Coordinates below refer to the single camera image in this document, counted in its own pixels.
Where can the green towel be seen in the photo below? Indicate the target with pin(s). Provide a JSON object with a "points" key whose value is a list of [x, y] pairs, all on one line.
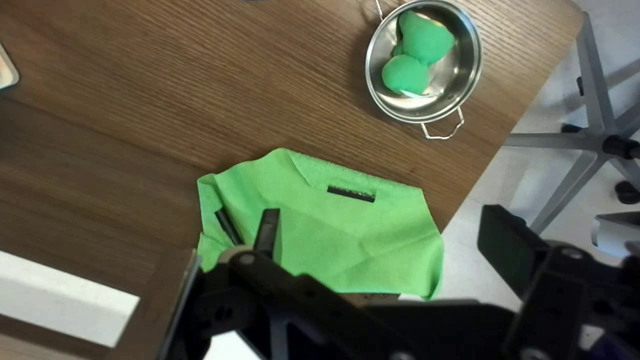
{"points": [[346, 232]]}

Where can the grey office chair base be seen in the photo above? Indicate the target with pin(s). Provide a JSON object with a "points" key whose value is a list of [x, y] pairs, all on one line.
{"points": [[592, 140]]}

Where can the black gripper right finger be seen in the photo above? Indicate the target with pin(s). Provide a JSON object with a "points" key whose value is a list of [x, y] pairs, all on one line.
{"points": [[512, 241]]}

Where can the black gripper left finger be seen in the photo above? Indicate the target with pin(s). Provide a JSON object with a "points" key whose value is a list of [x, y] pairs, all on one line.
{"points": [[226, 301]]}

